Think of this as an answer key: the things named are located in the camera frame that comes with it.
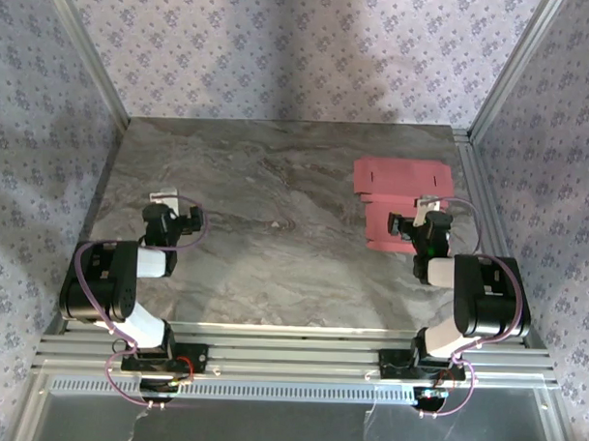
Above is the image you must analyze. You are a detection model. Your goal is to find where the pink cardboard box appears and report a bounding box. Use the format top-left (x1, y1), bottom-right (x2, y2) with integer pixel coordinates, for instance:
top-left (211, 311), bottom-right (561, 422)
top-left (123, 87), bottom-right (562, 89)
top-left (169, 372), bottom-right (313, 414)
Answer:
top-left (349, 156), bottom-right (456, 256)

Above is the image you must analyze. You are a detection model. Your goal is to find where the black controller board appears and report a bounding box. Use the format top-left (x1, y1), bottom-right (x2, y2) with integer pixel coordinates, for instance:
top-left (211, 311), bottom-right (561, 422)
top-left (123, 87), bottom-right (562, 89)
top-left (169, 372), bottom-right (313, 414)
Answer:
top-left (139, 377), bottom-right (182, 405)
top-left (412, 386), bottom-right (451, 412)

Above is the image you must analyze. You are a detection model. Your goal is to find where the grey metal panel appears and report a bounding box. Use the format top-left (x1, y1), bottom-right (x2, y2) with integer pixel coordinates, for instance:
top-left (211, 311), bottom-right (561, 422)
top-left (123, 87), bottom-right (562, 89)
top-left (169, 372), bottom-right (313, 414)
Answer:
top-left (37, 389), bottom-right (563, 441)

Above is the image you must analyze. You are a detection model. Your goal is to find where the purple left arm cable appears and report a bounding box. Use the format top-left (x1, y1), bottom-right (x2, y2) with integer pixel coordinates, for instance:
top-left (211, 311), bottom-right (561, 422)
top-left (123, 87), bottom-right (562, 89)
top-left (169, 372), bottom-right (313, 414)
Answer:
top-left (69, 191), bottom-right (212, 413)

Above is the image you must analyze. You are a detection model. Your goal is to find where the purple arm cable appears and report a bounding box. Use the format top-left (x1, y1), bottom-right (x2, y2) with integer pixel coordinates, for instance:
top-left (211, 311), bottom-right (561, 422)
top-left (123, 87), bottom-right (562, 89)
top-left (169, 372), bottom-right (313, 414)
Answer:
top-left (69, 191), bottom-right (212, 413)
top-left (420, 194), bottom-right (527, 424)

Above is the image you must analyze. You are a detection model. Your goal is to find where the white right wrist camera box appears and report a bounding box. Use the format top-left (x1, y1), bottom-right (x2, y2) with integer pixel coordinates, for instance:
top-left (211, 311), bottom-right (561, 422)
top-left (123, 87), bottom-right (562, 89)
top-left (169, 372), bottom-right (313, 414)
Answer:
top-left (412, 193), bottom-right (440, 227)

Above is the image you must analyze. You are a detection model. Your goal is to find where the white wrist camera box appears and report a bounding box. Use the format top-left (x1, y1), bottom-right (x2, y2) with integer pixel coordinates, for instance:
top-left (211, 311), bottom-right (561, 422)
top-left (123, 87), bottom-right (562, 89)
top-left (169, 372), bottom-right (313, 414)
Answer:
top-left (149, 188), bottom-right (181, 213)
top-left (412, 193), bottom-right (440, 227)

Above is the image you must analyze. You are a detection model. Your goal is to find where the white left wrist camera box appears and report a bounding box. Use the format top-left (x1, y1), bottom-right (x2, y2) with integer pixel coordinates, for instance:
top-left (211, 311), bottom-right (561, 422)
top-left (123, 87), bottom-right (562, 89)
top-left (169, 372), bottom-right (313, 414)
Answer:
top-left (149, 188), bottom-right (181, 213)

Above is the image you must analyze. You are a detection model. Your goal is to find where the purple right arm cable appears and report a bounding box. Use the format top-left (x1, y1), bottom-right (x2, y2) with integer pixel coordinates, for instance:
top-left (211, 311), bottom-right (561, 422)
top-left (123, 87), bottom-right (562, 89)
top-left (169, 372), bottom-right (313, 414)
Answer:
top-left (420, 194), bottom-right (527, 424)

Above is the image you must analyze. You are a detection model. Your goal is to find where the aluminium side rail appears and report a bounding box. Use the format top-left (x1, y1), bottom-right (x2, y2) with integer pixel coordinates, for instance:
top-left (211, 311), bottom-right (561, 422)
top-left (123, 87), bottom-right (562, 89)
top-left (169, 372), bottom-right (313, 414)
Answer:
top-left (443, 128), bottom-right (558, 354)

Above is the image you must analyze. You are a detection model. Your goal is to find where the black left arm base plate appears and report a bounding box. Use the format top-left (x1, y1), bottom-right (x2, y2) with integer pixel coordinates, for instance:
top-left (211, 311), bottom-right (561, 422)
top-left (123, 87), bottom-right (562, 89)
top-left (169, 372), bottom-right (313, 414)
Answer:
top-left (119, 340), bottom-right (210, 374)

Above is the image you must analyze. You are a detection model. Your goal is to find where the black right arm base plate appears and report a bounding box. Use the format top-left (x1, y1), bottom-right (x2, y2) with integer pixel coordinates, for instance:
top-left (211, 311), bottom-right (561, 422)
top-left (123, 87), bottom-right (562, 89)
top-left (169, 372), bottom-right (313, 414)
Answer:
top-left (378, 347), bottom-right (468, 382)

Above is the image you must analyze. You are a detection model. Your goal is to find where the aluminium rail bed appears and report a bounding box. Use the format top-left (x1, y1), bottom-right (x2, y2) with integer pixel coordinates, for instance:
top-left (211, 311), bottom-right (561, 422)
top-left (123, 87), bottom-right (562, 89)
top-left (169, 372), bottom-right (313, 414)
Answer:
top-left (33, 315), bottom-right (562, 392)

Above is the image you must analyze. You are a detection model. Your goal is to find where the slotted grey cable duct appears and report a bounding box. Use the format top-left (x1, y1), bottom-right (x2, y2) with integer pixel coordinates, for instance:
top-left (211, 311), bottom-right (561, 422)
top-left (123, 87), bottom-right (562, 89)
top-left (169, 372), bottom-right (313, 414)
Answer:
top-left (47, 371), bottom-right (419, 406)

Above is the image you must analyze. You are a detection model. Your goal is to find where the aluminium frame post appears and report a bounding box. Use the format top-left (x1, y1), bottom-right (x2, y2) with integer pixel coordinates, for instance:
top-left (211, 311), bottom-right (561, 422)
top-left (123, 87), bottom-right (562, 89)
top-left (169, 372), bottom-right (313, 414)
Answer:
top-left (35, 0), bottom-right (137, 134)
top-left (467, 0), bottom-right (574, 150)

